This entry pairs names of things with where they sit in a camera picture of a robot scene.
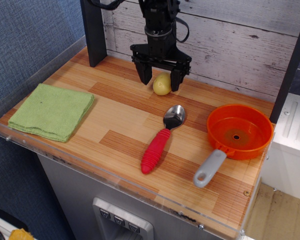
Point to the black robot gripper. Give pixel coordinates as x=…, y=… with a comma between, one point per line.
x=161, y=52

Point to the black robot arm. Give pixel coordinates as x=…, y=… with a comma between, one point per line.
x=161, y=18

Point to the green folded cloth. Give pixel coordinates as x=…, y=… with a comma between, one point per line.
x=51, y=112

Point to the clear acrylic table guard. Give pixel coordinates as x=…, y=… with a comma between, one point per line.
x=110, y=142

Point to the grey toy cabinet front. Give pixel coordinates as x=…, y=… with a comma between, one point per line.
x=76, y=191

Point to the silver dispenser button panel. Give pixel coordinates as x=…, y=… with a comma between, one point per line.
x=122, y=221

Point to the yellow black object bottom left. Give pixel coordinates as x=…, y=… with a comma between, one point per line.
x=18, y=234

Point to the red handled metal spoon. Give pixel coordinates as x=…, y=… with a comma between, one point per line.
x=172, y=119

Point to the black left shelf post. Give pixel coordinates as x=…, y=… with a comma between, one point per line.
x=94, y=32

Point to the black shelf post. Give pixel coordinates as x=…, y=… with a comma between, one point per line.
x=286, y=83
x=94, y=32

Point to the orange pan with grey handle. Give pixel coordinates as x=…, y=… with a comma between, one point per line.
x=234, y=131

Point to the black right shelf post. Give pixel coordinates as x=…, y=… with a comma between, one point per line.
x=286, y=83

